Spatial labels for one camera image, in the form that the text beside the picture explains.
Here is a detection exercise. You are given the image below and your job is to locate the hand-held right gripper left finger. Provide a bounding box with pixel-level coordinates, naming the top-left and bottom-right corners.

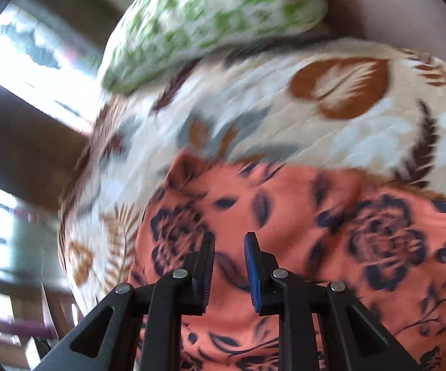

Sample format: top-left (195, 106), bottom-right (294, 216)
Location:
top-left (35, 231), bottom-right (216, 371)

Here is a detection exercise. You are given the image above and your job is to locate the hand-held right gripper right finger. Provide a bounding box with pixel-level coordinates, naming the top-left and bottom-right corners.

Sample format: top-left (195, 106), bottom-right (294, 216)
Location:
top-left (244, 232), bottom-right (424, 371)

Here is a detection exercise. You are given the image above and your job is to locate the orange floral blouse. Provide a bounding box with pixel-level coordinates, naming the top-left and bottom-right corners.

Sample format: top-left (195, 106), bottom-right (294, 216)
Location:
top-left (127, 151), bottom-right (446, 371)

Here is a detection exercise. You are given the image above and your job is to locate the green patterned pillow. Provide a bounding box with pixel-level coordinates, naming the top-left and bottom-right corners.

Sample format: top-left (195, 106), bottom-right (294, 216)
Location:
top-left (96, 0), bottom-right (329, 94)

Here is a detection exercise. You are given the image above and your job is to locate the stained glass door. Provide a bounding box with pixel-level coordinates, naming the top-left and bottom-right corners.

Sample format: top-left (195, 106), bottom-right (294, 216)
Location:
top-left (0, 0), bottom-right (170, 371)

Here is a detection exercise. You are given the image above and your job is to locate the leaf print quilted blanket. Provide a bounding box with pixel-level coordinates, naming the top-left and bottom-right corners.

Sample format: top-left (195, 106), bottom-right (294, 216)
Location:
top-left (58, 37), bottom-right (446, 304)

